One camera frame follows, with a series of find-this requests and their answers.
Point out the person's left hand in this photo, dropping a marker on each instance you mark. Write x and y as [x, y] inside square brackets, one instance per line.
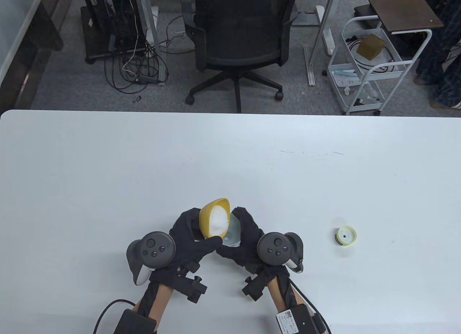
[185, 249]

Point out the person's right hand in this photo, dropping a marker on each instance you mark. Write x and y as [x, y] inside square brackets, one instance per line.
[245, 247]

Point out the person's left thumb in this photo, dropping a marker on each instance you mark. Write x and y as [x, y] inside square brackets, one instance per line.
[210, 244]

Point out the person's right thumb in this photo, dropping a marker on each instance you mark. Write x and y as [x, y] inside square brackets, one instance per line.
[225, 252]

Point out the pale blue plastic container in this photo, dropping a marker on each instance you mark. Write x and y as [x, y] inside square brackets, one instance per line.
[233, 235]

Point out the yellow measuring cup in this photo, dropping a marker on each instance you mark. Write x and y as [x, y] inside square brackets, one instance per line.
[206, 220]

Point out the black forearm box white label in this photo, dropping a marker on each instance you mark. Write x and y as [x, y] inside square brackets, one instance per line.
[299, 321]

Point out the person's left forearm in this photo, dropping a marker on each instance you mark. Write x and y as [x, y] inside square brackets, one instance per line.
[158, 298]

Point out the person's right forearm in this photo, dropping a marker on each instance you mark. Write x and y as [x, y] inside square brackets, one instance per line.
[284, 294]

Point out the plain black forearm box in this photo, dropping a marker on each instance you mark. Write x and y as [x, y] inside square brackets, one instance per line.
[135, 323]

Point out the white powder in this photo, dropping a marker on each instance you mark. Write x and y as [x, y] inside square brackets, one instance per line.
[219, 220]

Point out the right hand black controller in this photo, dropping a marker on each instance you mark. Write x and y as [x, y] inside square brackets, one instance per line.
[277, 249]

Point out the hand black controller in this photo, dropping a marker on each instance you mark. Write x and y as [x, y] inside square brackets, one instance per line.
[277, 249]
[153, 247]

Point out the left hand black controller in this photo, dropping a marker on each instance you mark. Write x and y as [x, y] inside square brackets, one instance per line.
[153, 247]

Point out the pale yellow round lid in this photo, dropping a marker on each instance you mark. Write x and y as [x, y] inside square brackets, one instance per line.
[346, 236]

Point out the small black floor scrap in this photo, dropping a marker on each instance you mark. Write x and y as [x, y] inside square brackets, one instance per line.
[137, 99]

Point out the black office chair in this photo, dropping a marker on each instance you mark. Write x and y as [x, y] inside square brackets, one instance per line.
[239, 35]

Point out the white utility cart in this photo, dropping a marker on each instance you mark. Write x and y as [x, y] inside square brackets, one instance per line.
[374, 74]

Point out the white power strip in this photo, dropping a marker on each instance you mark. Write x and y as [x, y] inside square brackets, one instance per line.
[326, 35]

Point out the black computer cart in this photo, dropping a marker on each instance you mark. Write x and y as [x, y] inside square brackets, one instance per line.
[108, 24]

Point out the brown cardboard box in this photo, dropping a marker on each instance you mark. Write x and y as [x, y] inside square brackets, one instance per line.
[371, 47]

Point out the dark side desk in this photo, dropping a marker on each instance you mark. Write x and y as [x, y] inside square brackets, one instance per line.
[32, 42]

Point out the brown top side table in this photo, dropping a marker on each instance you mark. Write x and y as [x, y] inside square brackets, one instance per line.
[399, 8]

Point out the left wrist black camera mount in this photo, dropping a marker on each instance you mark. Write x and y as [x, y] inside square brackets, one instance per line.
[192, 285]

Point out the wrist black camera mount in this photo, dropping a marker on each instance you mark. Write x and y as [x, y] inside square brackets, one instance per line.
[256, 285]
[192, 285]

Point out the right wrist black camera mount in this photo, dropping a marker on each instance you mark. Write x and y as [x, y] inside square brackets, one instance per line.
[256, 285]

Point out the white desk leg frame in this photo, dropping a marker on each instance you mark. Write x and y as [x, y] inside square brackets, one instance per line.
[318, 31]

